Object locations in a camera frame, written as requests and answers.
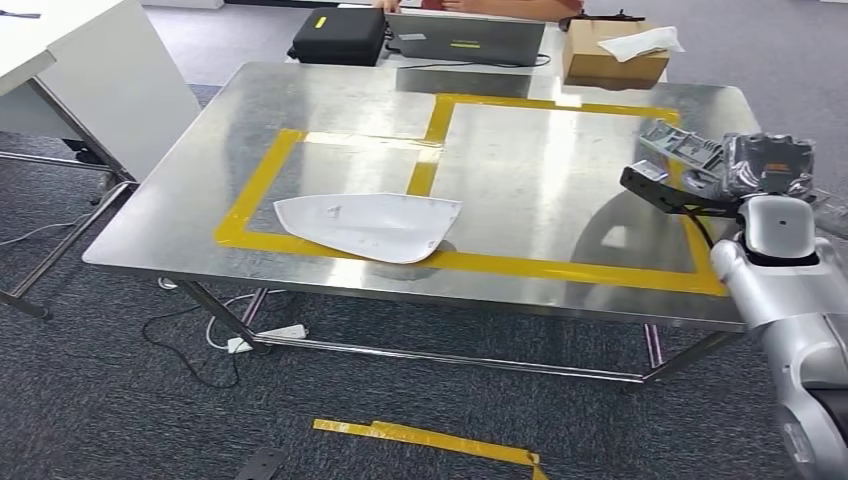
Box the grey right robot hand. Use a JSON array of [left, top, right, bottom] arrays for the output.
[[682, 132, 817, 203]]

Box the silver wheel hubcap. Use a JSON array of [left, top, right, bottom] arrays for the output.
[[639, 120, 848, 241]]

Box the white mirror cover part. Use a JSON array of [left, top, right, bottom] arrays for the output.
[[272, 192, 464, 265]]

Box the stainless steel workbench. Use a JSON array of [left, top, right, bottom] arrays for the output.
[[82, 61, 848, 392]]

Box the person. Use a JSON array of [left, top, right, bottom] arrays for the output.
[[370, 0, 588, 22]]

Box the black carrying case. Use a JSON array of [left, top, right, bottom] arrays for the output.
[[288, 6, 389, 68]]

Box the grey laptop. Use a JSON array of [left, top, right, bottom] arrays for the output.
[[384, 11, 548, 68]]

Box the white office desk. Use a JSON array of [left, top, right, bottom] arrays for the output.
[[284, 3, 670, 84]]

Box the white tissue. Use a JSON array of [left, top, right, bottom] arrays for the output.
[[596, 25, 686, 64]]

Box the small black device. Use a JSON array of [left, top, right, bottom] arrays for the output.
[[558, 9, 646, 32]]

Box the brown cardboard box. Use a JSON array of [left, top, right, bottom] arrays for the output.
[[561, 18, 672, 91]]

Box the white side desk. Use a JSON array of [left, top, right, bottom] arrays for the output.
[[0, 0, 203, 323]]

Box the white power strip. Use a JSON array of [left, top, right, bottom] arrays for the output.
[[226, 324, 311, 356]]

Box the yellow floor tape strip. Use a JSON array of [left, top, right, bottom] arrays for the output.
[[312, 418, 551, 480]]

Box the black robot foot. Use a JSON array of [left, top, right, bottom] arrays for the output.
[[233, 447, 287, 480]]

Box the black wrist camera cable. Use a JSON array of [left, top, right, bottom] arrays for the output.
[[682, 206, 717, 252]]

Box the white floor cable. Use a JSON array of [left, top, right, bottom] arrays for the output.
[[157, 278, 286, 352]]

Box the grey floor cable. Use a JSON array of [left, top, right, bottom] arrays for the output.
[[0, 210, 101, 248]]

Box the black floor cable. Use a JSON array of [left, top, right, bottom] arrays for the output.
[[142, 304, 243, 391]]

